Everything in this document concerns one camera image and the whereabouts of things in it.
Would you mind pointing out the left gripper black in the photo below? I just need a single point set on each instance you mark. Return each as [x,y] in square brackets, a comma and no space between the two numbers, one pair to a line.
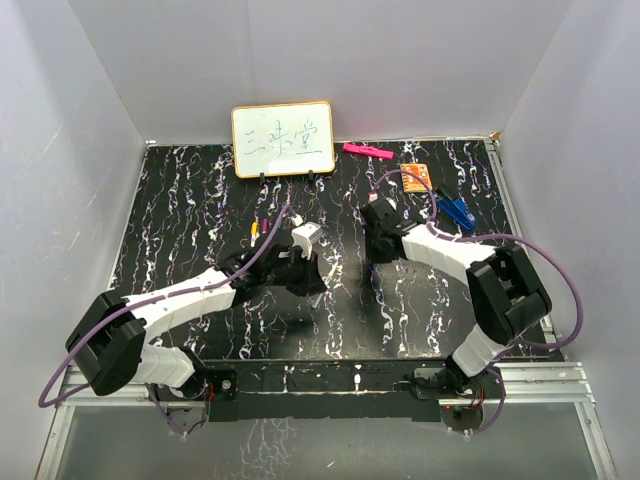
[311,282]

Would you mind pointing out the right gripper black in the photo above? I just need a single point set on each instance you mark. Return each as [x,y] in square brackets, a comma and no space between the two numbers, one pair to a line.
[373,257]

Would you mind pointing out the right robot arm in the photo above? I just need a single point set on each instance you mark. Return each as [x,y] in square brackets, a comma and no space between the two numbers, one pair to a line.
[507,295]

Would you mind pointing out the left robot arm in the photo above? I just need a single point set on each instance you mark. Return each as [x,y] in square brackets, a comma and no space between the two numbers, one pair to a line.
[113,343]

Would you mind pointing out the small spiral notebook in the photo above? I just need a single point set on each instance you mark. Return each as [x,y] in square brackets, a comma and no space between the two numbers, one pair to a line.
[415,178]

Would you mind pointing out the black base bar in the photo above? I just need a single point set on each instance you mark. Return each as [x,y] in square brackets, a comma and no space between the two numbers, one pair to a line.
[338,389]

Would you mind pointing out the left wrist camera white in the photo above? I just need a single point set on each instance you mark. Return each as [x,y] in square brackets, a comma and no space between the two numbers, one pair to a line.
[304,236]

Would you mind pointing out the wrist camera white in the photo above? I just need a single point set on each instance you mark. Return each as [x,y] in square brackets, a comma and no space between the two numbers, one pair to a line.
[304,236]
[374,197]

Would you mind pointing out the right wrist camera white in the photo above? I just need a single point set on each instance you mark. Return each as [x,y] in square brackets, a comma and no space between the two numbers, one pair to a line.
[374,197]

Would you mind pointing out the whiteboard with yellow frame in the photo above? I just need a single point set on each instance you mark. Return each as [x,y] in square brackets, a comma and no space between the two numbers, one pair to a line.
[283,139]

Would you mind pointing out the aluminium frame rail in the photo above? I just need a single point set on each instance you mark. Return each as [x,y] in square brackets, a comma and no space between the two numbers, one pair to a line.
[545,382]

